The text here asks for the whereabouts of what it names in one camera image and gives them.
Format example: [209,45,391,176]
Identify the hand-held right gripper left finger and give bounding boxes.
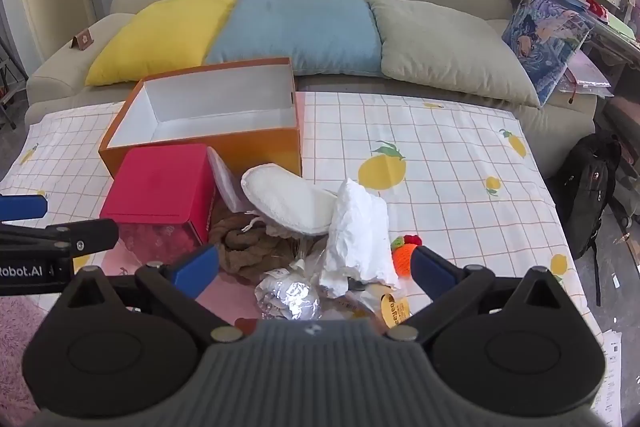
[50,243,247,343]

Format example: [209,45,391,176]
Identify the clear plastic packet yellow label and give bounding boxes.
[292,239,413,329]

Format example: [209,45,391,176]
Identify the silver foil ball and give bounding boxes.
[254,271,322,322]

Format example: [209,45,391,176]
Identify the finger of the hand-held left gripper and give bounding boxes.
[0,219,120,259]
[0,194,49,223]

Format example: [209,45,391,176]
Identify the red box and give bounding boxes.
[99,144,217,258]

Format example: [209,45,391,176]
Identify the orange cardboard box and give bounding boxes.
[98,57,303,180]

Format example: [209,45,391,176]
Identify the brown rope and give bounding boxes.
[208,213,301,286]

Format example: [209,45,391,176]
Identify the translucent plastic bag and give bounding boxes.
[206,147,251,214]

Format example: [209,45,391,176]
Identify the blue printed cushion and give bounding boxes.
[501,0,596,106]

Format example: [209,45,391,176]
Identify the white paper sheets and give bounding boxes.
[589,328,627,427]

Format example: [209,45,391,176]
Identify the beige pillow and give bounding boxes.
[368,0,543,108]

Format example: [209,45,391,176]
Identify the pink fluffy rug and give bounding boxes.
[0,296,53,427]

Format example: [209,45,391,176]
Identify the blue pillow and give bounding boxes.
[205,0,384,78]

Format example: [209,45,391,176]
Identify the lemon print checked tablecloth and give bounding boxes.
[0,91,603,360]

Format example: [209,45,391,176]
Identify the black backpack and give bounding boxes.
[549,133,623,308]

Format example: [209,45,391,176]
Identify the white crumpled paper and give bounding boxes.
[318,178,402,299]

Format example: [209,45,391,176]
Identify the orange knitted toy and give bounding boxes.
[390,234,422,279]

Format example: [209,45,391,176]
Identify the metal folding rack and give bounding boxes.
[0,0,30,130]

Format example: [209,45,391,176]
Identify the clear plastic folder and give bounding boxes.
[559,51,615,106]

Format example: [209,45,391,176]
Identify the white slipper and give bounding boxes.
[240,163,340,237]

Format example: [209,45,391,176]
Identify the yellow pillow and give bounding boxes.
[84,0,239,86]

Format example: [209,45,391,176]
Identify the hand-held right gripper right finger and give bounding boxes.
[386,246,582,343]

